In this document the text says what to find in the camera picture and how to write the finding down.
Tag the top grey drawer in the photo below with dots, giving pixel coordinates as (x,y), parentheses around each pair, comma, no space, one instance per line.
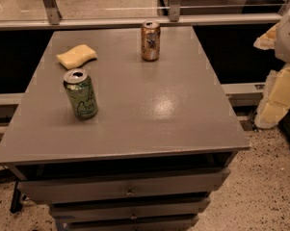
(74,190)

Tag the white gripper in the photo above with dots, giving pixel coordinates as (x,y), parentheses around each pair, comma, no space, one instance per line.
(289,38)

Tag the orange soda can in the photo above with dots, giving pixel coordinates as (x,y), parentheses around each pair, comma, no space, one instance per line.
(150,35)

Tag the grey metal railing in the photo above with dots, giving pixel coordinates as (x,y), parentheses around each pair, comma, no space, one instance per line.
(91,14)

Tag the green soda can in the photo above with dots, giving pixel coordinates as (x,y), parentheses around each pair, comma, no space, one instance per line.
(80,92)

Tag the grey drawer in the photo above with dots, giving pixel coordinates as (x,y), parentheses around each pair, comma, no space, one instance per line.
(130,208)
(74,190)
(166,223)

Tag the yellow sponge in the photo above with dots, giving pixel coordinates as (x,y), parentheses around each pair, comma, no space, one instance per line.
(76,56)

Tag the middle grey drawer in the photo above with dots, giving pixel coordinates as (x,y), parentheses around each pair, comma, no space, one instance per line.
(130,208)

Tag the grey drawer cabinet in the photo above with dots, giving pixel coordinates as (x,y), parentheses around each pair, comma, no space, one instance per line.
(167,115)

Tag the bottom grey drawer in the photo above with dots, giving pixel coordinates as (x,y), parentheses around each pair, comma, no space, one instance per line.
(166,223)

